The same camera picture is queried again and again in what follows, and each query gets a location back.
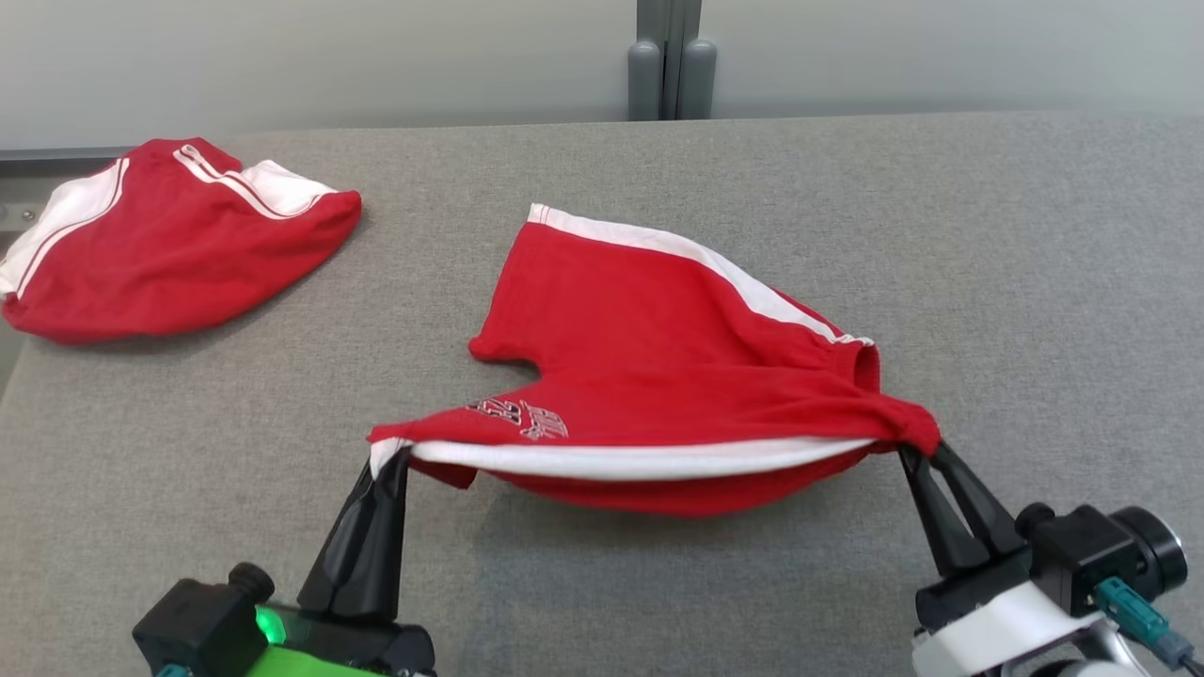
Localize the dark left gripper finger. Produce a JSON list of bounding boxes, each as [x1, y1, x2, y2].
[[353, 449, 412, 619], [299, 461, 379, 617]]

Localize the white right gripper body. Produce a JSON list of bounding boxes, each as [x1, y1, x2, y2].
[[912, 550, 1111, 677]]

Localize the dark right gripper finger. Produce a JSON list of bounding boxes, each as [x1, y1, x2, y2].
[[898, 447, 989, 577], [931, 442, 1026, 558]]

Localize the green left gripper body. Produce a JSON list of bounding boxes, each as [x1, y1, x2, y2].
[[245, 606, 438, 677]]

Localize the red shorts with white stripe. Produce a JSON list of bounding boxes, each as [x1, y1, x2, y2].
[[367, 203, 943, 519]]

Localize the red shirt with white stripes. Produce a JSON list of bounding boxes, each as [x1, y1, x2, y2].
[[0, 138, 364, 345]]

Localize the right cable with teal plug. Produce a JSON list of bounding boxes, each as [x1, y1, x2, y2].
[[1094, 576, 1204, 677]]

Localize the grey double partition post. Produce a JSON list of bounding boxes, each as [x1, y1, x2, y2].
[[627, 0, 719, 122]]

